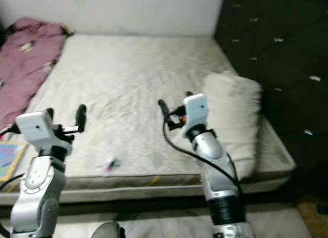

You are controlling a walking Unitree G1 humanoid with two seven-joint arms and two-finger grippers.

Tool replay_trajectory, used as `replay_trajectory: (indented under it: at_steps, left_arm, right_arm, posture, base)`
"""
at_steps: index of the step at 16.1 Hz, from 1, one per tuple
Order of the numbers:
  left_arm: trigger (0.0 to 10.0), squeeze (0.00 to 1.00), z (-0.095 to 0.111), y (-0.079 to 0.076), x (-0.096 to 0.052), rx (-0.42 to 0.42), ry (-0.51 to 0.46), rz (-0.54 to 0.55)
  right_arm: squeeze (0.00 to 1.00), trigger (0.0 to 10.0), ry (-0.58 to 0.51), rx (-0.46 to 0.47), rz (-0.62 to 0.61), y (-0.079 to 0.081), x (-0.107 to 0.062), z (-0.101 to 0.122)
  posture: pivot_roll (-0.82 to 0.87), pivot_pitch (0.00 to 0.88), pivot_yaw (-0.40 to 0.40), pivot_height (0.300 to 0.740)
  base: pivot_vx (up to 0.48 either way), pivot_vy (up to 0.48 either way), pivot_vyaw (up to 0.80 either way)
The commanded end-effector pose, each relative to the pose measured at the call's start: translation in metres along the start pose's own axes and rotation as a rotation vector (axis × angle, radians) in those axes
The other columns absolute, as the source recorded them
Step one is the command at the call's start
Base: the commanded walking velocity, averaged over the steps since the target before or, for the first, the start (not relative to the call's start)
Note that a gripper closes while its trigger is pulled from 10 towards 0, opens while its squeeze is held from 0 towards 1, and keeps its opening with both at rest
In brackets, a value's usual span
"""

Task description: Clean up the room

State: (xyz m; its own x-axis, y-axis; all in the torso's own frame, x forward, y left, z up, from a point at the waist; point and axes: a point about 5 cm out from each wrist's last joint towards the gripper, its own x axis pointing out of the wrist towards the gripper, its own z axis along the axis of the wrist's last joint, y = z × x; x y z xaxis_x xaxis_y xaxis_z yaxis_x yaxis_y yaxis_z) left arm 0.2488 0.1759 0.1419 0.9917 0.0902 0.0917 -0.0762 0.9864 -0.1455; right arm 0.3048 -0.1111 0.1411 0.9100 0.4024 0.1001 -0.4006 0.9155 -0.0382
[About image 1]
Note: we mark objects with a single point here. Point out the white pillow with handwriting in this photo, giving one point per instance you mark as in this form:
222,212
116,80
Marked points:
233,110

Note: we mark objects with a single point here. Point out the white wrapper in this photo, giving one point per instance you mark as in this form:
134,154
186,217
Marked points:
111,165

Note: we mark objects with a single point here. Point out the colourful children's book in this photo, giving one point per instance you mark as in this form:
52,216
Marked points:
10,161

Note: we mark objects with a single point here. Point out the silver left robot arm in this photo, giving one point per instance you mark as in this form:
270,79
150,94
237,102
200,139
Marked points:
38,192

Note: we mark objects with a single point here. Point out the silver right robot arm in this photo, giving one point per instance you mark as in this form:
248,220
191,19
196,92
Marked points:
218,161

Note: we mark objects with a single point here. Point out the quilted white patterned mattress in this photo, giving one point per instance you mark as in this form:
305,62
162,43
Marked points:
133,84

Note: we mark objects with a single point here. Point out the purple cartoon print blanket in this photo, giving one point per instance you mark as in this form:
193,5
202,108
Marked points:
25,64

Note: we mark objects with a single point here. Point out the dark bed base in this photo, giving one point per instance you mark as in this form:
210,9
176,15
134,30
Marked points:
133,199

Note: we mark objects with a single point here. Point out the dark tufted headboard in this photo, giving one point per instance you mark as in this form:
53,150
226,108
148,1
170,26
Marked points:
277,43

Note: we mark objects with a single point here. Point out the grey robot left leg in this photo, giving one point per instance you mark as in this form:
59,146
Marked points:
107,231

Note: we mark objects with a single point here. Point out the brown rug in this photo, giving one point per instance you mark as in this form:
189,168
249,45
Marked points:
310,217

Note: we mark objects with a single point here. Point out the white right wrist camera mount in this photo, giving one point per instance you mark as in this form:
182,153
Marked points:
196,110

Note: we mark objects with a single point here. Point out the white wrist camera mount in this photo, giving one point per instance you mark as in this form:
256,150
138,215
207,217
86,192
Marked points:
196,110
37,128

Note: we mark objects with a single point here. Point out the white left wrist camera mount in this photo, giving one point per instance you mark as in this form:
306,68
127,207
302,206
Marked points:
37,128

